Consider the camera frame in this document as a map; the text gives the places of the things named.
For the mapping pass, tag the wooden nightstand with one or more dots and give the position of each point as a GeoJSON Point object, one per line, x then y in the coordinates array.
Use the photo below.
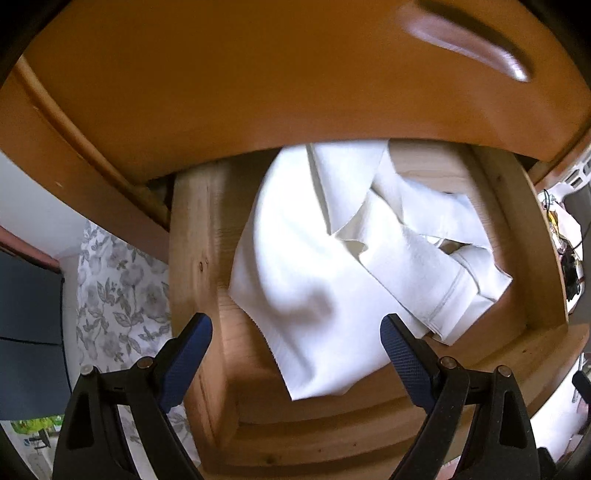
{"type": "Point", "coordinates": [46, 161]}

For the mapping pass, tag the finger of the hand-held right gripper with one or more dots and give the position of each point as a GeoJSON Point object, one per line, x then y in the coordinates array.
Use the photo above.
{"type": "Point", "coordinates": [582, 385]}

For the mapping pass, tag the deep wooden drawer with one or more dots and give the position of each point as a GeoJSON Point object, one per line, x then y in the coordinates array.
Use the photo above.
{"type": "Point", "coordinates": [323, 438]}

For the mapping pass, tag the plain white garment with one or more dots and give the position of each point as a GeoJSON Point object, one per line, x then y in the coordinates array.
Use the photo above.
{"type": "Point", "coordinates": [314, 277]}

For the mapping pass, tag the black hair accessory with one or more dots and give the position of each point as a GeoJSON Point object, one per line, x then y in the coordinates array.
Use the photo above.
{"type": "Point", "coordinates": [570, 274]}

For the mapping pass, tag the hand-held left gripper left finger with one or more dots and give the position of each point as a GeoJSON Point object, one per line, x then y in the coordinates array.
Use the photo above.
{"type": "Point", "coordinates": [184, 360]}

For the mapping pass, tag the dark panel with pink edge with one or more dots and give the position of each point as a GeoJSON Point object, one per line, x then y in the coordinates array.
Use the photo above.
{"type": "Point", "coordinates": [27, 323]}

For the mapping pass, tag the white cutout desk organizer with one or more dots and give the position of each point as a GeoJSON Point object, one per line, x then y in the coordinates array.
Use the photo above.
{"type": "Point", "coordinates": [579, 173]}

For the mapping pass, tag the shallow wooden drawer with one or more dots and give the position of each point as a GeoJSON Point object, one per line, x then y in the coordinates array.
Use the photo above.
{"type": "Point", "coordinates": [231, 69]}

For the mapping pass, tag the grey floral bed sheet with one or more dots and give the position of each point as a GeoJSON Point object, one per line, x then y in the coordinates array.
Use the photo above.
{"type": "Point", "coordinates": [120, 295]}

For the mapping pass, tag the green printed packet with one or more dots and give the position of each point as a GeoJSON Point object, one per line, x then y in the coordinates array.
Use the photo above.
{"type": "Point", "coordinates": [37, 423]}

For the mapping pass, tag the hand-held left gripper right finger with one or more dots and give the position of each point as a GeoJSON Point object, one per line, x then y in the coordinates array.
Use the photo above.
{"type": "Point", "coordinates": [406, 360]}

